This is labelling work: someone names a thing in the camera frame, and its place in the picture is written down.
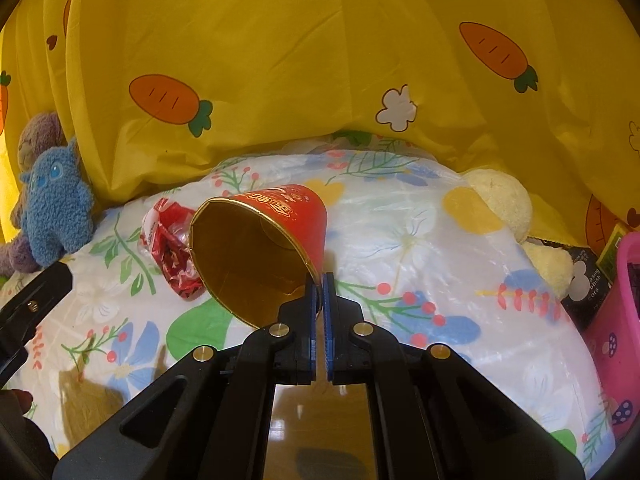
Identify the blue plush toy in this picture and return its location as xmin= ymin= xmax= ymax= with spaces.
xmin=11 ymin=137 xmax=96 ymax=268

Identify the black printed box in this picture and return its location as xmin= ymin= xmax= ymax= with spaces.
xmin=560 ymin=245 xmax=614 ymax=333

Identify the pink plastic bin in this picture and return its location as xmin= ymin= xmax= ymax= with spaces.
xmin=585 ymin=232 xmax=640 ymax=442

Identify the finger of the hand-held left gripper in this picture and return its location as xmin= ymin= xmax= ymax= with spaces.
xmin=0 ymin=261 xmax=74 ymax=391

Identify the cream plush toy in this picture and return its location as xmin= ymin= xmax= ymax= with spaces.
xmin=462 ymin=169 xmax=574 ymax=299

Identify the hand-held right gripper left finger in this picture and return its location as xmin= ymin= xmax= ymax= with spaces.
xmin=52 ymin=272 xmax=318 ymax=480

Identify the purple plush toy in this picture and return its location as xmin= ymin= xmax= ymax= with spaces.
xmin=0 ymin=112 xmax=67 ymax=277

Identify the floral transparent plastic sheet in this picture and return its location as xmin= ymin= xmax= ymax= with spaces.
xmin=0 ymin=152 xmax=618 ymax=467

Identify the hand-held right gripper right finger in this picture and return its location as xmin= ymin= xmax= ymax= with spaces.
xmin=322 ymin=271 xmax=587 ymax=480

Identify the yellow carrot print sheet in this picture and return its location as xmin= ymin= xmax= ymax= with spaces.
xmin=0 ymin=0 xmax=640 ymax=261

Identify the red wrapper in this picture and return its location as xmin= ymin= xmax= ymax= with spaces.
xmin=140 ymin=197 xmax=207 ymax=302

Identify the person's left hand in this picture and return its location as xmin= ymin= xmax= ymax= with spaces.
xmin=0 ymin=389 xmax=35 ymax=419

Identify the red paper cup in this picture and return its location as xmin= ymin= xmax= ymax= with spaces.
xmin=189 ymin=184 xmax=329 ymax=331

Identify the green and yellow box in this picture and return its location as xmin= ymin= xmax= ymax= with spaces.
xmin=597 ymin=224 xmax=632 ymax=287

